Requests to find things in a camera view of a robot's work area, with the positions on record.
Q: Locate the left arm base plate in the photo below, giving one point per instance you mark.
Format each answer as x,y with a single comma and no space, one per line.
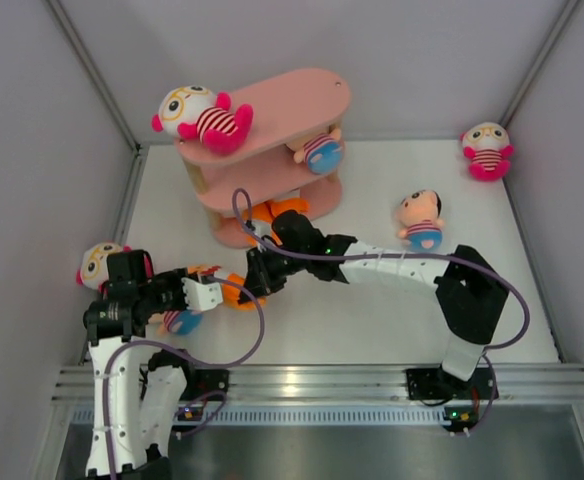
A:
202,381

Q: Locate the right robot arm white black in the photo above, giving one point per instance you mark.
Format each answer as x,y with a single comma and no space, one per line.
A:
468,293

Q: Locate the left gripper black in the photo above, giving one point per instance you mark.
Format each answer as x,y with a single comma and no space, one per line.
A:
176,278

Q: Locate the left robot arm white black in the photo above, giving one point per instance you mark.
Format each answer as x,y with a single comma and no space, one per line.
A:
137,383

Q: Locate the boy plush blue pants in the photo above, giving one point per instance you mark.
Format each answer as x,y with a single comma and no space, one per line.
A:
179,322
321,151
419,222

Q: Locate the pink three-tier wooden shelf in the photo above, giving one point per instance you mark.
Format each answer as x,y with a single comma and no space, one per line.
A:
288,108

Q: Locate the right controller board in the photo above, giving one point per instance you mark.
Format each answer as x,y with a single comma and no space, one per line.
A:
460,420

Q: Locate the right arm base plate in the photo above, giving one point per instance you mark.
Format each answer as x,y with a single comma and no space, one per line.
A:
433,384

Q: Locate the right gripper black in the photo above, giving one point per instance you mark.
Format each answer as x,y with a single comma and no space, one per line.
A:
260,277

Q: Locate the aluminium rail front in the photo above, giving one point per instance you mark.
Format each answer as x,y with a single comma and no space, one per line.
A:
518,383

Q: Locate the left controller board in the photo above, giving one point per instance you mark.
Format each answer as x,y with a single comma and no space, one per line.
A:
193,413

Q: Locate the controller board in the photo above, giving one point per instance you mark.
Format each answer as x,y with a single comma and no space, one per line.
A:
193,413
460,420

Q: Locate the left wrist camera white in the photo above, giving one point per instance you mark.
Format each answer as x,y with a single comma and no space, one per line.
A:
201,296

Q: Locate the white pink plush with glasses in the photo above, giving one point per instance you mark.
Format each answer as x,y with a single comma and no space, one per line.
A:
93,271
488,149
197,113

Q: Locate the orange fish plush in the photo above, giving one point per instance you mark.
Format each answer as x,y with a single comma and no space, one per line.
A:
297,204
206,274
258,218

